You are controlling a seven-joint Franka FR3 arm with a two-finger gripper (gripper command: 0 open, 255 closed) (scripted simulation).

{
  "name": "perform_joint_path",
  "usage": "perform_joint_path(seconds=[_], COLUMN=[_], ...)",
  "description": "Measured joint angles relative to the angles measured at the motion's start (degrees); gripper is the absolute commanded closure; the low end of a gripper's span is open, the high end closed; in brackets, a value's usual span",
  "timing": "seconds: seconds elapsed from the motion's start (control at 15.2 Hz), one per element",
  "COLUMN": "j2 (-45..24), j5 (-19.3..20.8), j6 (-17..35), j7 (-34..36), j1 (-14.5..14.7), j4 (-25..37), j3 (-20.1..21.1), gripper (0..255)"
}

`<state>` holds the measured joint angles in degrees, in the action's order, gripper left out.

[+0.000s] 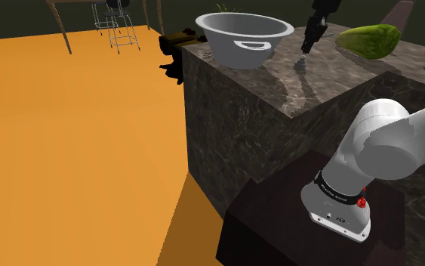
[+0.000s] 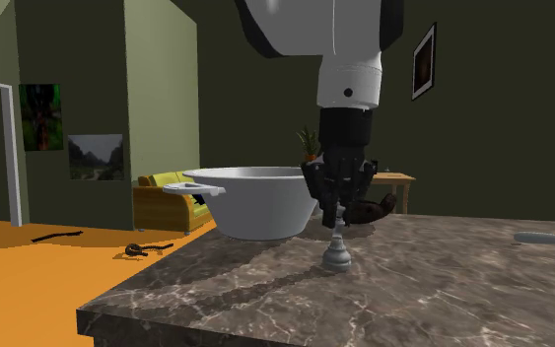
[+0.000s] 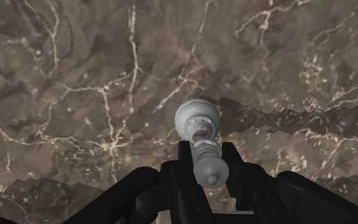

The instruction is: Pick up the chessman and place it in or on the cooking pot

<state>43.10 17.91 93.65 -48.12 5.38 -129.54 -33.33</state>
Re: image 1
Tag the green leafy vegetable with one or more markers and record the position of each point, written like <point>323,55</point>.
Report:
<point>370,41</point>

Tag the green grass plant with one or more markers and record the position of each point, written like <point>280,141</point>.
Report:
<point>225,8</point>

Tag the dark robot stand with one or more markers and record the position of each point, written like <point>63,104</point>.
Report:
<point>271,206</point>

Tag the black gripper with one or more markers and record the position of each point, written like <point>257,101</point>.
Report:
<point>319,14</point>

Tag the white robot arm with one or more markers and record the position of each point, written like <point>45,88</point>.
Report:
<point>379,136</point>

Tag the dark brown blocky furniture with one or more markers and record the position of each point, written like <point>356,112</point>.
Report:
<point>173,44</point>

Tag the small grey ridged object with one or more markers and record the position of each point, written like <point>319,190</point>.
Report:
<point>300,64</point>

